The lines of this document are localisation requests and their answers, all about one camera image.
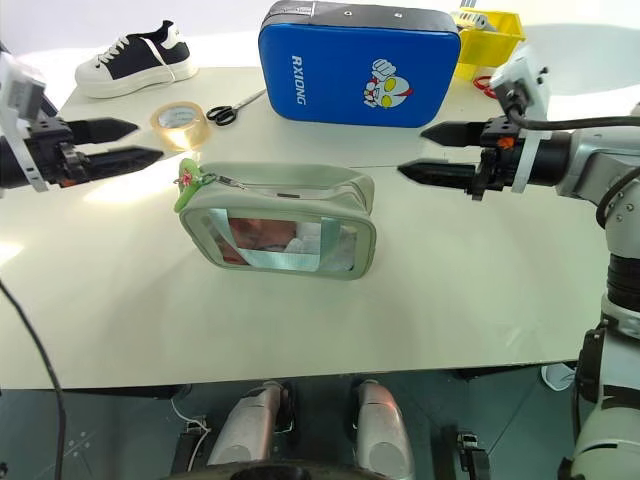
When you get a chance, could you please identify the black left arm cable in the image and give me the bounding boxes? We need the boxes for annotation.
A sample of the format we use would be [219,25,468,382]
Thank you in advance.
[0,278,68,480]

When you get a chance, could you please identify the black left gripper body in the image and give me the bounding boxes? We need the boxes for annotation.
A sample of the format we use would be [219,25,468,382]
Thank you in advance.
[25,116,90,189]

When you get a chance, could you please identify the green transparent toiletry pouch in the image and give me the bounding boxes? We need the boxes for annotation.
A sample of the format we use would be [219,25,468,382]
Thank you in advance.
[178,162,377,283]

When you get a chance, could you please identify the silver right robot leg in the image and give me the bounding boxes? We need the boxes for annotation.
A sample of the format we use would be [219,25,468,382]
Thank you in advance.
[348,377,417,480]

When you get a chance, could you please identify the blue RXIONG kick pad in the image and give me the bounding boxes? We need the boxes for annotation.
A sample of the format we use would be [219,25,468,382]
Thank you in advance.
[257,0,463,130]

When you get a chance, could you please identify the black floor bracket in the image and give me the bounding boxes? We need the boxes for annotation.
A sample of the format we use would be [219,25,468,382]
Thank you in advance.
[453,425,490,480]
[173,414,213,476]

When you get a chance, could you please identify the silver left robot leg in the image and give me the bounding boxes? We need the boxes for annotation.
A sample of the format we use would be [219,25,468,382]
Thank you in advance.
[206,379,295,472]

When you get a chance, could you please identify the clear packing tape roll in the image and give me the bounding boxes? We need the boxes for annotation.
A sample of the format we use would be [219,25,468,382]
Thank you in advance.
[150,100,210,152]

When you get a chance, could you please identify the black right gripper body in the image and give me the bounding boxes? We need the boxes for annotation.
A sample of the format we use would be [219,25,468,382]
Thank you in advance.
[468,115,525,202]

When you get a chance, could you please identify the black and white sneaker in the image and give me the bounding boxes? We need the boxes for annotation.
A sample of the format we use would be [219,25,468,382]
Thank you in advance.
[74,20,197,100]

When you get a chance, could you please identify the grey part in bin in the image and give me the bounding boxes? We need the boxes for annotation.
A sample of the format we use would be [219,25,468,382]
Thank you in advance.
[452,6,490,31]

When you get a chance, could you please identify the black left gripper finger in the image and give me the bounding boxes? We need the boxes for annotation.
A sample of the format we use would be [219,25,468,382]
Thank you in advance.
[78,145,166,177]
[66,117,139,147]

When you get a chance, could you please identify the white object under table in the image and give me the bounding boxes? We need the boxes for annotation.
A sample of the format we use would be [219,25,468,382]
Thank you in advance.
[541,361,578,392]

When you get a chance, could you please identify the yellow plastic bin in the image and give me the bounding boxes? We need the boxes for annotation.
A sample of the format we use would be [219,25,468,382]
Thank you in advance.
[451,8,526,82]

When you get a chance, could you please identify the silver robot leg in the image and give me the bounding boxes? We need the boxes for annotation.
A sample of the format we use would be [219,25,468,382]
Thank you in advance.
[206,379,295,472]
[348,377,417,480]

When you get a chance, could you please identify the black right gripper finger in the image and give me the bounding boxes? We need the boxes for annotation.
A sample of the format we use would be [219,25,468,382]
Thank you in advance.
[396,159,482,193]
[420,121,485,149]

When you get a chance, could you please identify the black-handled scissors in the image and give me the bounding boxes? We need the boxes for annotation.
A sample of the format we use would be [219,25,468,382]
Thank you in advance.
[205,87,268,127]

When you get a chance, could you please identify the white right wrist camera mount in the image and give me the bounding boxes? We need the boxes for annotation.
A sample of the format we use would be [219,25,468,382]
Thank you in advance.
[488,44,554,194]

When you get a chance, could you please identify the thin white floor cable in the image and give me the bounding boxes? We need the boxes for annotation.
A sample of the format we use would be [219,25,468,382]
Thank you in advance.
[170,395,211,471]

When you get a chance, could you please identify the green zipper pull charm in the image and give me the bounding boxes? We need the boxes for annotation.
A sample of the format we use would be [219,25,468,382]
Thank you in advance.
[172,157,205,214]

